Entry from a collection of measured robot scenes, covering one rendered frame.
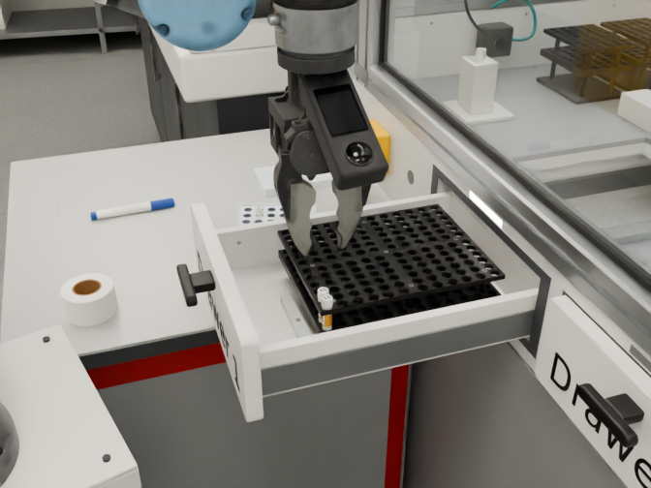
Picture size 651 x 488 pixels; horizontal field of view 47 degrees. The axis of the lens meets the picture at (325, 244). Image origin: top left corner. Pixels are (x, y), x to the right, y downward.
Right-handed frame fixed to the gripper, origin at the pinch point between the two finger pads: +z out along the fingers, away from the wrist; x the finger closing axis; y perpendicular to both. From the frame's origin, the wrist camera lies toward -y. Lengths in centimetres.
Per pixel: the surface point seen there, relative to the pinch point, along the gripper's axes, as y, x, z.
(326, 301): -1.4, 0.4, 6.3
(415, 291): -1.4, -9.9, 7.5
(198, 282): 6.4, 12.7, 6.2
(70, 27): 394, 25, 84
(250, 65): 87, -13, 11
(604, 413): -24.7, -17.5, 6.5
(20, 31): 394, 52, 84
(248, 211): 41.4, -0.5, 18.9
